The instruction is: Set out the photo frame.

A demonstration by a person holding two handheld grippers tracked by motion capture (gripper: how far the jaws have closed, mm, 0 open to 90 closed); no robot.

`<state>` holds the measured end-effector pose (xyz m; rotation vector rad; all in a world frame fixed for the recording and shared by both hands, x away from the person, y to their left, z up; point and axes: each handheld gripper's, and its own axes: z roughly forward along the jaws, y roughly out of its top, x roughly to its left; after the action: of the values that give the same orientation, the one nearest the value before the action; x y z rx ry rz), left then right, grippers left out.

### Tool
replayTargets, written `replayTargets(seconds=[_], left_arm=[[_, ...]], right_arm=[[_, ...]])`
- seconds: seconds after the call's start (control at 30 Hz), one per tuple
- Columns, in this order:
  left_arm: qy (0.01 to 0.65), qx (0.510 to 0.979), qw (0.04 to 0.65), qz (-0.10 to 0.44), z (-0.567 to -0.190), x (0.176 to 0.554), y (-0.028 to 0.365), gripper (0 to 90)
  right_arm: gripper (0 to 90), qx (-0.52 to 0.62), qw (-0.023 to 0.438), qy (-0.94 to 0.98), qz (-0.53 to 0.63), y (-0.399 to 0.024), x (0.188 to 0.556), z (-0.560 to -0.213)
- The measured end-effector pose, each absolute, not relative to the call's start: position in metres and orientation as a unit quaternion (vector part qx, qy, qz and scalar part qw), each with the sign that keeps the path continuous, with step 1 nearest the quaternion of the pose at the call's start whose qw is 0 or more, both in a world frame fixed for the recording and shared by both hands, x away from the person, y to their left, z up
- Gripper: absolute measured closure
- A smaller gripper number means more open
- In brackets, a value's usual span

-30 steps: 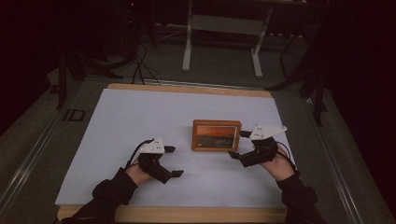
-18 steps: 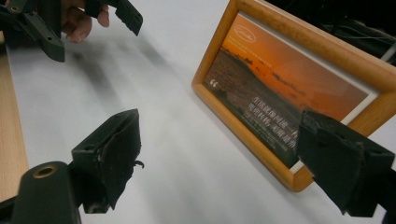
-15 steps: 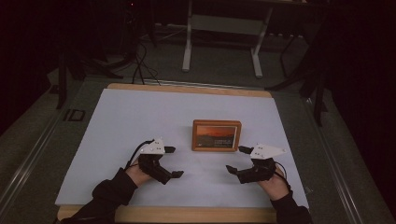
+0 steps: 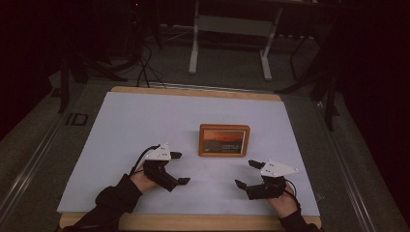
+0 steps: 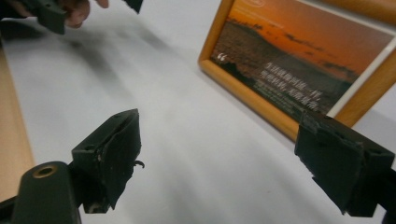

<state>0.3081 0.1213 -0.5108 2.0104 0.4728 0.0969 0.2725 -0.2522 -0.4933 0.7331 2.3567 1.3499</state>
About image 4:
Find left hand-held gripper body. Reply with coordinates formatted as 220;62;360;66
142;143;179;193

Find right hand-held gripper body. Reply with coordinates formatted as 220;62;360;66
245;159;300;201

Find wooden picture frame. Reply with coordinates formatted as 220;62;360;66
198;124;251;159

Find person's left hand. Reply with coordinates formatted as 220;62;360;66
130;163;160;195

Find person's right hand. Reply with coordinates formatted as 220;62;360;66
266;188;299;219

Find wooden table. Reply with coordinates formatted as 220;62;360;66
58;85;323;232

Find white table mat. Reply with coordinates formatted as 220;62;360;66
57;91;321;217

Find black metal stand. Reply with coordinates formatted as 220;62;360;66
274;32;340;131
57;51;129;114

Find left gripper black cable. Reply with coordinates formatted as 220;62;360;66
129;144;161;177

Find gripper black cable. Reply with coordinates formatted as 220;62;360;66
283;179;302;208
129;144;161;177

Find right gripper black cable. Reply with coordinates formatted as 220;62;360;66
283;179;302;208

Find metal floor rail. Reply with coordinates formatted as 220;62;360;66
0;110;67;221
314;101;378;232

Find black floor cables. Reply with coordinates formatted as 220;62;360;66
136;42;167;89

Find black floor bracket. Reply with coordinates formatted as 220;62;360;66
66;112;89;127

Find white metal desk frame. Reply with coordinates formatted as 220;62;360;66
188;0;284;81

